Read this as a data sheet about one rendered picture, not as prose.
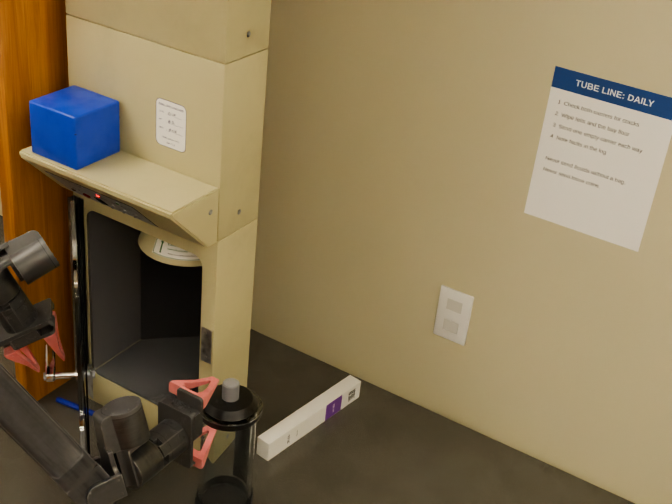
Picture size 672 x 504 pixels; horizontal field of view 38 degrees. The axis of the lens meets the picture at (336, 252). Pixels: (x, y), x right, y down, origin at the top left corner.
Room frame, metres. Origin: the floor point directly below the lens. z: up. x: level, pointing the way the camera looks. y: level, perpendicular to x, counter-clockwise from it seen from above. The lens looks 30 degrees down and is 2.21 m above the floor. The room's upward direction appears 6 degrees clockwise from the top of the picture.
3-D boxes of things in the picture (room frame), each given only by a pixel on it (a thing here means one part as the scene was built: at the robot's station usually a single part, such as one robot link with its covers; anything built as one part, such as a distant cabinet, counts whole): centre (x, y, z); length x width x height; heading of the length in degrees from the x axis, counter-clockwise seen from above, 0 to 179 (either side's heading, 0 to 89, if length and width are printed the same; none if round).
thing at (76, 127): (1.45, 0.44, 1.55); 0.10 x 0.10 x 0.09; 61
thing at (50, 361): (1.29, 0.43, 1.20); 0.10 x 0.05 x 0.03; 17
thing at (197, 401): (1.20, 0.19, 1.23); 0.09 x 0.07 x 0.07; 151
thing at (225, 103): (1.57, 0.27, 1.32); 0.32 x 0.25 x 0.77; 61
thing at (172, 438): (1.13, 0.22, 1.20); 0.07 x 0.07 x 0.10; 61
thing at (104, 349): (1.56, 0.27, 1.19); 0.26 x 0.24 x 0.35; 61
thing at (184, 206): (1.41, 0.36, 1.46); 0.32 x 0.11 x 0.10; 61
